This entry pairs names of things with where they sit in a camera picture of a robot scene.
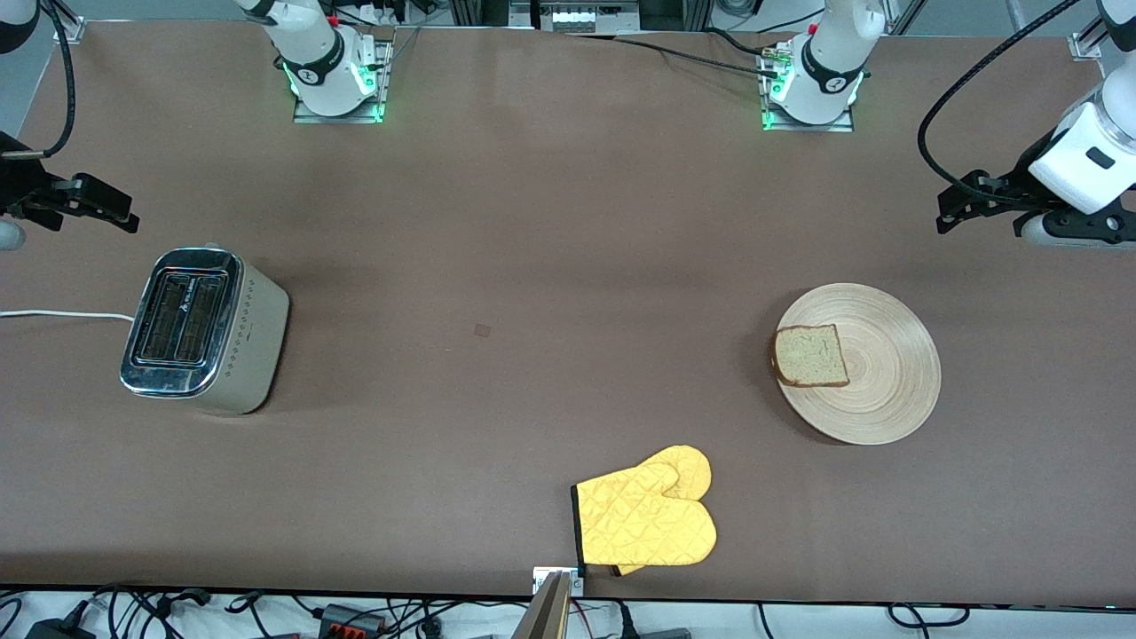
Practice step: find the grey control box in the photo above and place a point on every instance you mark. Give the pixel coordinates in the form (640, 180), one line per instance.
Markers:
(577, 16)

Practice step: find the black power adapter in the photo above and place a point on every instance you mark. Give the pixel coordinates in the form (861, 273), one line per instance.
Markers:
(58, 630)

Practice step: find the silver two-slot toaster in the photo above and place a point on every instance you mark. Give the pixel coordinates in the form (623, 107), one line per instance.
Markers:
(248, 346)

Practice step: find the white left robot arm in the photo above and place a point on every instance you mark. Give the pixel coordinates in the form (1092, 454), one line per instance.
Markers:
(825, 62)

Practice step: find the black orange terminal block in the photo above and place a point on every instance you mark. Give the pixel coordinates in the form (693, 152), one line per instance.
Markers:
(353, 619)

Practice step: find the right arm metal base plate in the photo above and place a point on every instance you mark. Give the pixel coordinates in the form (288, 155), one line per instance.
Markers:
(303, 113)

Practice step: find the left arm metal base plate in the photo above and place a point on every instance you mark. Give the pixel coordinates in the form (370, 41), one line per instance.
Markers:
(848, 125)

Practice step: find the aluminium camera mount profile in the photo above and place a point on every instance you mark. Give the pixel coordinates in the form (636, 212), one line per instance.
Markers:
(543, 617)

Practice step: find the yellow quilted oven mitt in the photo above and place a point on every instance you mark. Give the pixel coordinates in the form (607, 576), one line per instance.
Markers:
(648, 519)
(628, 570)

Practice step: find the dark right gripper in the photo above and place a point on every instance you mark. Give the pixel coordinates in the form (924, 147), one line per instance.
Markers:
(19, 186)

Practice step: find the round wooden plate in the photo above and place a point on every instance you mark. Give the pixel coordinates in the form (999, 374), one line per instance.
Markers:
(887, 373)

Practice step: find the slice of bread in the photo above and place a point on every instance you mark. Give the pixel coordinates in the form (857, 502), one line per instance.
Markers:
(809, 355)

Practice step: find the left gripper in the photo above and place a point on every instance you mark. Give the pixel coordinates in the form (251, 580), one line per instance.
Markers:
(1019, 184)

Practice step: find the small metal mounting bracket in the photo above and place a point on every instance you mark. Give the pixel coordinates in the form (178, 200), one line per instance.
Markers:
(577, 584)

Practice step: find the metal table corner bracket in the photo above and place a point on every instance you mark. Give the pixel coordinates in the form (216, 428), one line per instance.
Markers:
(1084, 46)
(69, 29)

